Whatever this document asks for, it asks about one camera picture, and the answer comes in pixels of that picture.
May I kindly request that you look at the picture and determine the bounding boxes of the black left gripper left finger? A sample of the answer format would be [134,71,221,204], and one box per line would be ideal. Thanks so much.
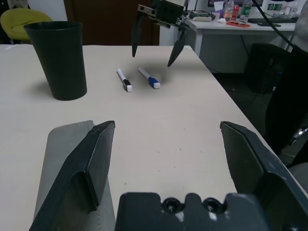
[28,120,116,231]

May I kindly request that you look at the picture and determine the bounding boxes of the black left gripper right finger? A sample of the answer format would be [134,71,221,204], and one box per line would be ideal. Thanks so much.
[219,121,308,231]

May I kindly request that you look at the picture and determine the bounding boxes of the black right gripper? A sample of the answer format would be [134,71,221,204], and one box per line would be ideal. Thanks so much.
[131,0,191,67]

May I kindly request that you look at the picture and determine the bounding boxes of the grey glasses case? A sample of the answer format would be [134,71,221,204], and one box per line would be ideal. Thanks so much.
[33,119,116,231]

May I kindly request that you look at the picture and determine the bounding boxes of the white marker blue cap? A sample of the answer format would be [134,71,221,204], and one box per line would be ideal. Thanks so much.
[138,66,161,90]

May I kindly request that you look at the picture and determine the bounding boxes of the white marker black cap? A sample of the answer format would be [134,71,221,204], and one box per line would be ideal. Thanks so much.
[116,68,134,93]

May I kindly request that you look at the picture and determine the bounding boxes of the grey handheld controller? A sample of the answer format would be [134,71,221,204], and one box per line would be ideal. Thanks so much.
[189,11,217,22]

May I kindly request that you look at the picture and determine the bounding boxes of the clear plastic bottle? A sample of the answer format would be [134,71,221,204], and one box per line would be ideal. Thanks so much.
[223,0,235,21]

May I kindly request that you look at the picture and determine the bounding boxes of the orange flat tray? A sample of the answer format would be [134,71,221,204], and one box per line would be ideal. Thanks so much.
[226,21,251,28]

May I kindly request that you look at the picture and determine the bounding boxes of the white office desk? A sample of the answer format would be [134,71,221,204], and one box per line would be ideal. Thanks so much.
[185,18,299,58]

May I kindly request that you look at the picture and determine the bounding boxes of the green label bottle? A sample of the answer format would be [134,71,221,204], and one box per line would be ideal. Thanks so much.
[240,0,253,24]

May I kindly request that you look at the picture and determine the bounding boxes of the black plastic cup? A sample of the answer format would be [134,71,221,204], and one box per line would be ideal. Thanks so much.
[23,21,88,101]

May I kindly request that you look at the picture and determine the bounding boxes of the black computer tower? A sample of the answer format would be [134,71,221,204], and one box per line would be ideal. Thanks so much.
[244,43,293,94]

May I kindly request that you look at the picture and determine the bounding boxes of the black keyboard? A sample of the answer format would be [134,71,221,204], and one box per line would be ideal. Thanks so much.
[247,17,296,25]

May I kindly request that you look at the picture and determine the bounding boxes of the yellow-green chair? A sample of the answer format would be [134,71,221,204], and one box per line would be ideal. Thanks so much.
[0,8,53,45]

